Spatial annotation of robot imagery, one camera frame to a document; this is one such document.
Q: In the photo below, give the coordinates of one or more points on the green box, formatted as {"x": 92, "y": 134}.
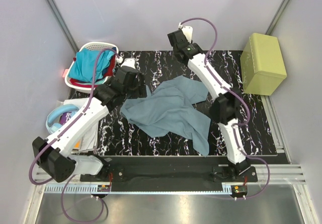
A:
{"x": 262, "y": 65}

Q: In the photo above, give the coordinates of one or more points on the white paper stack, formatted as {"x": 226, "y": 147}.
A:
{"x": 89, "y": 140}

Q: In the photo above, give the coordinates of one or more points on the white laundry basket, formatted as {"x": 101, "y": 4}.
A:
{"x": 101, "y": 46}

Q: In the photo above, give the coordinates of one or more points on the teal t shirt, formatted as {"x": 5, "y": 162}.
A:
{"x": 83, "y": 68}

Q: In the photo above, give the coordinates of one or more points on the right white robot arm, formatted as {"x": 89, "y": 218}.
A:
{"x": 226, "y": 100}

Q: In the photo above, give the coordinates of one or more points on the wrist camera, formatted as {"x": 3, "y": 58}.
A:
{"x": 128, "y": 62}
{"x": 187, "y": 31}

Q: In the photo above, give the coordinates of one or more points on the left controller board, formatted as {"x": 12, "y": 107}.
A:
{"x": 104, "y": 188}

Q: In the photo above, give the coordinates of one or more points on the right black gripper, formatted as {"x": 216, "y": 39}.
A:
{"x": 187, "y": 42}

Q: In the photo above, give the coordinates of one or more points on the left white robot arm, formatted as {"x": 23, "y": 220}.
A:
{"x": 53, "y": 154}

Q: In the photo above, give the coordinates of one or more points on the pink cube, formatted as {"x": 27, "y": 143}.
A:
{"x": 64, "y": 73}

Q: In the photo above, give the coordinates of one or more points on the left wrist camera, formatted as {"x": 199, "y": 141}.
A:
{"x": 128, "y": 62}

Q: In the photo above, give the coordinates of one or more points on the slotted cable duct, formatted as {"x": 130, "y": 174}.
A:
{"x": 72, "y": 188}

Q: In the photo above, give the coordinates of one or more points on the black marble mat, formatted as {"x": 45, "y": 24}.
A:
{"x": 117, "y": 137}

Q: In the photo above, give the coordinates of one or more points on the controller board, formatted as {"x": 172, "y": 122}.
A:
{"x": 104, "y": 188}
{"x": 240, "y": 189}

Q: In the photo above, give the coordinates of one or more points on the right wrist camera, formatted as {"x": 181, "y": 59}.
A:
{"x": 187, "y": 31}

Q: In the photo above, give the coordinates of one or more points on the light blue headphones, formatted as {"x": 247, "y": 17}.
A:
{"x": 52, "y": 122}

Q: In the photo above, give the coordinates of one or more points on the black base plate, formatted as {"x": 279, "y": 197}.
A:
{"x": 173, "y": 174}

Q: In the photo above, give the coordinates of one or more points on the purple orange book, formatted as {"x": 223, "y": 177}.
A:
{"x": 63, "y": 119}

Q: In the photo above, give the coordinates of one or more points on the grey-blue t shirt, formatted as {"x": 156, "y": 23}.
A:
{"x": 169, "y": 108}

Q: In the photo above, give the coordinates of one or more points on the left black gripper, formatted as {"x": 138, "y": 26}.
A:
{"x": 140, "y": 85}

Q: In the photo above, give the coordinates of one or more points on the right controller board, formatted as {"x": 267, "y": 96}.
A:
{"x": 240, "y": 189}

